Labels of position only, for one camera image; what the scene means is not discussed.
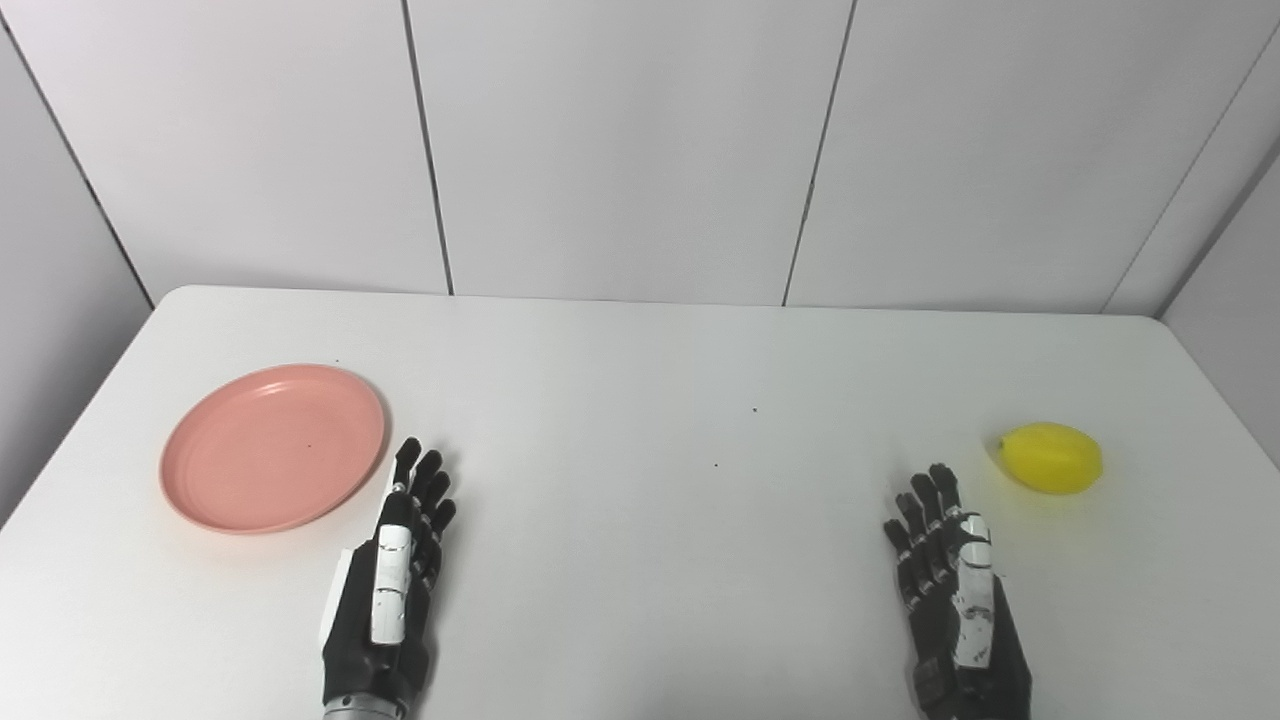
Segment pink round plate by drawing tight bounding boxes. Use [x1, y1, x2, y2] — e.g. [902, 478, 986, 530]
[159, 364, 387, 535]

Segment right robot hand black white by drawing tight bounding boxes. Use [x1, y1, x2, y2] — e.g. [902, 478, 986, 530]
[883, 463, 1033, 720]

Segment yellow lemon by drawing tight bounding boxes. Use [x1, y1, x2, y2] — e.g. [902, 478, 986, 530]
[997, 422, 1104, 496]

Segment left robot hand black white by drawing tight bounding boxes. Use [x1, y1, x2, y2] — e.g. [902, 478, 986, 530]
[319, 437, 458, 712]

